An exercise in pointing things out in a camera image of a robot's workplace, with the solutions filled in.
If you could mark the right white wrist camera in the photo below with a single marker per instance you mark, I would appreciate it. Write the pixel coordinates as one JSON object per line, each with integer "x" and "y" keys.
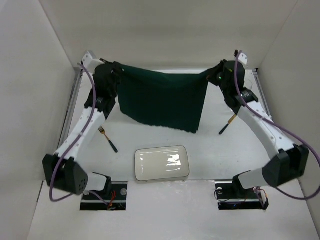
{"x": 242, "y": 58}

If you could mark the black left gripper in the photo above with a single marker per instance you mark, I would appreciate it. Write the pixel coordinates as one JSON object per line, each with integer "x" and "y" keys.
{"x": 116, "y": 70}

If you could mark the dark green cloth placemat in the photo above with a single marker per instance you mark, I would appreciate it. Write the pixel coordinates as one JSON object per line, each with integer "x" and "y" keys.
{"x": 172, "y": 100}

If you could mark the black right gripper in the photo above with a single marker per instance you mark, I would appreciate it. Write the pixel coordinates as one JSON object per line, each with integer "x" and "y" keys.
{"x": 214, "y": 75}

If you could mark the white rectangular plate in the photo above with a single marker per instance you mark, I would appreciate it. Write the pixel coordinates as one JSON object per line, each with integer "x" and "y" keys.
{"x": 161, "y": 163}

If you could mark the clear wine glass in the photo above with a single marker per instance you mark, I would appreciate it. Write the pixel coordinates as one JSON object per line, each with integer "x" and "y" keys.
{"x": 248, "y": 84}

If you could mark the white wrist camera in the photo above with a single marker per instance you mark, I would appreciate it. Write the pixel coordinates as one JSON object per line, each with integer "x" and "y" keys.
{"x": 90, "y": 61}
{"x": 242, "y": 58}

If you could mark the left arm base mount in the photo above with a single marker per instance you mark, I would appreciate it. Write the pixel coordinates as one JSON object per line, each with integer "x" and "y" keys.
{"x": 104, "y": 194}

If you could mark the gold fork dark handle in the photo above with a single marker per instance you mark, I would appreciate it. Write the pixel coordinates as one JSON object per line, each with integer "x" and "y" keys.
{"x": 103, "y": 132}

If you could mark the left aluminium rail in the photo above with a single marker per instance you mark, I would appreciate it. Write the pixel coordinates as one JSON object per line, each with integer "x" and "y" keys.
{"x": 71, "y": 106}

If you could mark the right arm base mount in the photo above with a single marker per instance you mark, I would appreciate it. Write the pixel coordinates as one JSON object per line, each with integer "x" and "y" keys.
{"x": 230, "y": 199}

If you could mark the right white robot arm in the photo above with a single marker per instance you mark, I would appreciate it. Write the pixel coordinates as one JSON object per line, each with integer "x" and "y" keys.
{"x": 287, "y": 159}

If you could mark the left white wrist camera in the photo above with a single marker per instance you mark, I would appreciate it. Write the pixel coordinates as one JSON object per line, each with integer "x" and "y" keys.
{"x": 90, "y": 61}

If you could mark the gold knife dark handle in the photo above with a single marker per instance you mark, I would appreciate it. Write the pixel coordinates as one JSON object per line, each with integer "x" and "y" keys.
{"x": 228, "y": 123}

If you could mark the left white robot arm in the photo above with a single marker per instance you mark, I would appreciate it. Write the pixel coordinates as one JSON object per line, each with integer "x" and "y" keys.
{"x": 63, "y": 170}

